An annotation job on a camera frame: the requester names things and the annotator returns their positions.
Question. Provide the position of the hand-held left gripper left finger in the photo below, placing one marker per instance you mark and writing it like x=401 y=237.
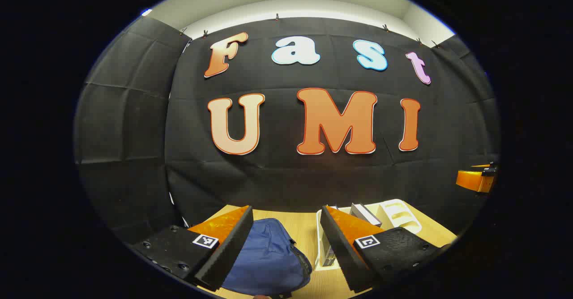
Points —
x=228 y=254

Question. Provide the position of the white bookshelf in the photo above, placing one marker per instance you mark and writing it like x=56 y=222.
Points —
x=398 y=214

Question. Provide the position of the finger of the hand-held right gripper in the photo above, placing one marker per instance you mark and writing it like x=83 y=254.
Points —
x=470 y=180

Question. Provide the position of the blue schoolbag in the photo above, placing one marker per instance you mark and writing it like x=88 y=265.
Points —
x=268 y=254

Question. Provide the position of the blue cover book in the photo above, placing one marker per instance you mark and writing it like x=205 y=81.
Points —
x=329 y=255

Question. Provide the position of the grey portrait cover book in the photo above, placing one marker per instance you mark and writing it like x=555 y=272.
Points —
x=365 y=214

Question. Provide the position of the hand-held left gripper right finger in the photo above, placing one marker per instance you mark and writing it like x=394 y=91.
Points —
x=342 y=249

